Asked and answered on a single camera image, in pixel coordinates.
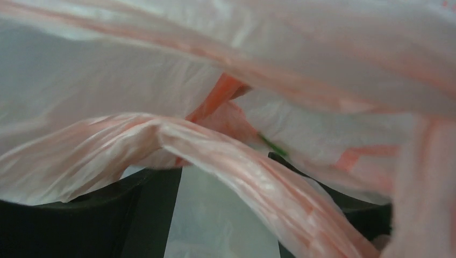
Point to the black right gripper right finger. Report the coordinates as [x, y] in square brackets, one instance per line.
[371, 220]

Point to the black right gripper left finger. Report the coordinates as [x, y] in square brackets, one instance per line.
[129, 218]

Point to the pink plastic bag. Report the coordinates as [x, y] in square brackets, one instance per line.
[358, 95]

